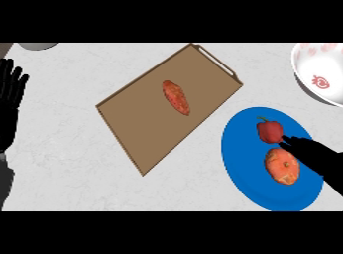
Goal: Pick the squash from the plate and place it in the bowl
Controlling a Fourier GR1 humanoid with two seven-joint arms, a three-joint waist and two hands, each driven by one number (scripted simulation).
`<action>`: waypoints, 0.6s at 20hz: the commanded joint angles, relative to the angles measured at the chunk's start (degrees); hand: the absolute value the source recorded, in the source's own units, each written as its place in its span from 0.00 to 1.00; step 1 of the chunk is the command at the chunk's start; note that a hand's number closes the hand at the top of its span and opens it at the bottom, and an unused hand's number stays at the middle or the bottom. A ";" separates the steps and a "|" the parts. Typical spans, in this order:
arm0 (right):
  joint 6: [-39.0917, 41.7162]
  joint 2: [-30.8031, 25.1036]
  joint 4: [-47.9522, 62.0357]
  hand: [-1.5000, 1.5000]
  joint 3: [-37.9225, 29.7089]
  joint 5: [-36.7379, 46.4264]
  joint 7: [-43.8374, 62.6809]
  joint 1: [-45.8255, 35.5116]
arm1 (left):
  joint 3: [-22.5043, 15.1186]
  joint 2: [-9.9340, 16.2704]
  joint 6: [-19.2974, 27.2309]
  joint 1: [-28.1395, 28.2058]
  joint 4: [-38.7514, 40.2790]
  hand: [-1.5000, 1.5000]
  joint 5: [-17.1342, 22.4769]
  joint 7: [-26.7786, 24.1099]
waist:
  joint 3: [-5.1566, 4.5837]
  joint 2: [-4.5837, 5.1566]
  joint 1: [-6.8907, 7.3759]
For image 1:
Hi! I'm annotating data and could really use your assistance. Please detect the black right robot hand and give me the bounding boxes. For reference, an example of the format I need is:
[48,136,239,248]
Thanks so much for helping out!
[277,134,343,210]

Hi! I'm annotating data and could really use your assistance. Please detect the orange round squash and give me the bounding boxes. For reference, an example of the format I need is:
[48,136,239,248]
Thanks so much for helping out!
[261,147,301,186]

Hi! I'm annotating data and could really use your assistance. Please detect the blue plate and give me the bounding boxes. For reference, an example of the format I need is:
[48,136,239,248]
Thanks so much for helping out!
[220,106,324,212]

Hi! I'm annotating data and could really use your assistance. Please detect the white bowl with red print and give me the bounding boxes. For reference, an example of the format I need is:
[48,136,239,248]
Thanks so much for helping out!
[289,43,343,112]

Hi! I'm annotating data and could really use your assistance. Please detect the red bell pepper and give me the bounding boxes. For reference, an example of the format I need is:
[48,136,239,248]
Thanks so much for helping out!
[255,115,283,145]

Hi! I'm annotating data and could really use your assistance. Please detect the grey round object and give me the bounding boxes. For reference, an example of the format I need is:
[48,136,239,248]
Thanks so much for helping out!
[16,43,60,52]

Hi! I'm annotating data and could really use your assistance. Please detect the brown wooden cutting board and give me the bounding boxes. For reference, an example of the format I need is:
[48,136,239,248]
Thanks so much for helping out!
[94,43,245,178]

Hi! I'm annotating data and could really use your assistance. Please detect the red oblong sweet potato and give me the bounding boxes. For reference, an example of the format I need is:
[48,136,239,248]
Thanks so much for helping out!
[161,79,192,117]

